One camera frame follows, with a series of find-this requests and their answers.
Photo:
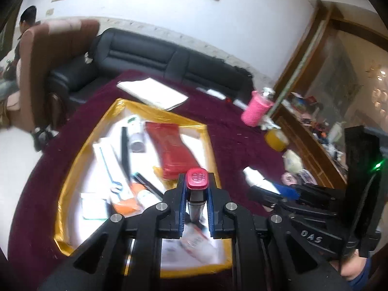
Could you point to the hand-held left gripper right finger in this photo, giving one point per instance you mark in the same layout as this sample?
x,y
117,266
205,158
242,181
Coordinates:
x,y
211,209

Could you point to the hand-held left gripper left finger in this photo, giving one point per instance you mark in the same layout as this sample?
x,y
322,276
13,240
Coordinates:
x,y
182,209

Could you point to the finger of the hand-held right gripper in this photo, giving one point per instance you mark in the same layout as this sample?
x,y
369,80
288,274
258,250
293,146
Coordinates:
x,y
286,191
263,198

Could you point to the red capped black lipstick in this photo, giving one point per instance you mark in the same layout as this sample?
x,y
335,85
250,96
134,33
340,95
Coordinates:
x,y
197,206

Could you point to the white tube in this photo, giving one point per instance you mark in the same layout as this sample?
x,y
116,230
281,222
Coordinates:
x,y
257,177

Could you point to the white glue bottle orange cap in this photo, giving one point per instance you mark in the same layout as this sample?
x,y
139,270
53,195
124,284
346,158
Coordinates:
x,y
127,204

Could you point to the white tray with yellow edge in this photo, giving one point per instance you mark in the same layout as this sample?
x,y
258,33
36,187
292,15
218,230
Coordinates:
x,y
194,144

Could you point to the person's right forearm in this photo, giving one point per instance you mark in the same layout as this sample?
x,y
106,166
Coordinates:
x,y
353,269

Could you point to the transparent zip pouch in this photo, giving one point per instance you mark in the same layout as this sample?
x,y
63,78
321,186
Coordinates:
x,y
301,176

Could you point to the black marker with blue end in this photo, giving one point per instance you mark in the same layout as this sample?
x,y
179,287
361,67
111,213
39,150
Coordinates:
x,y
148,185

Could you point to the wooden cabinet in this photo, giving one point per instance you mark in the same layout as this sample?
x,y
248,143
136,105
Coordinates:
x,y
312,154

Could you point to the yellow packet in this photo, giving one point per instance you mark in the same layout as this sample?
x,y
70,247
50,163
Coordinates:
x,y
157,171

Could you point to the yellow tape roll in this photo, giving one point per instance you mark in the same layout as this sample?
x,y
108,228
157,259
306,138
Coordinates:
x,y
275,141

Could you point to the purple velvet tablecloth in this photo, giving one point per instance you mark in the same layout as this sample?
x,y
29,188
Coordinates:
x,y
242,145

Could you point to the red packet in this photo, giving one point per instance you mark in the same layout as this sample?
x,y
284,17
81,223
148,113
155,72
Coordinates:
x,y
169,148

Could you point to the crumpled pale cloth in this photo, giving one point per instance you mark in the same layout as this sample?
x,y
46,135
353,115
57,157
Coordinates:
x,y
268,124

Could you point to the black marker with yellow end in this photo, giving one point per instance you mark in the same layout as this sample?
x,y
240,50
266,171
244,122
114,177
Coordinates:
x,y
124,151

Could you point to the white bottle with grey cap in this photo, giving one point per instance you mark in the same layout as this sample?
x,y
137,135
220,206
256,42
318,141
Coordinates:
x,y
136,136

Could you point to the white and green medicine box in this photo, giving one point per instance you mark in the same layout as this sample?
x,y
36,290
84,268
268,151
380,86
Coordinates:
x,y
94,206

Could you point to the long white carton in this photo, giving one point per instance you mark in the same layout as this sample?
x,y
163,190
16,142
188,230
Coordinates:
x,y
106,160

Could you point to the white marker pen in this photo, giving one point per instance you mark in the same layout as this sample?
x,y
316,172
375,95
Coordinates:
x,y
212,93
238,103

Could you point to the white paper sheets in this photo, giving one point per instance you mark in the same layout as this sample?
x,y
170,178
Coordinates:
x,y
151,92

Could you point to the black cloth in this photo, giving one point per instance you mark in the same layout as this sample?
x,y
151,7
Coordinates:
x,y
242,69

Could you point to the black leather sofa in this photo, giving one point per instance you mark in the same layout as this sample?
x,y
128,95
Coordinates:
x,y
136,51

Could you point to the brown armchair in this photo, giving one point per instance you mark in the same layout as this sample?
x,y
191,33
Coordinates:
x,y
45,51

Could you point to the small wall sticker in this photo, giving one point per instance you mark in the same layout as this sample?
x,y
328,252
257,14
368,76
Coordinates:
x,y
50,12

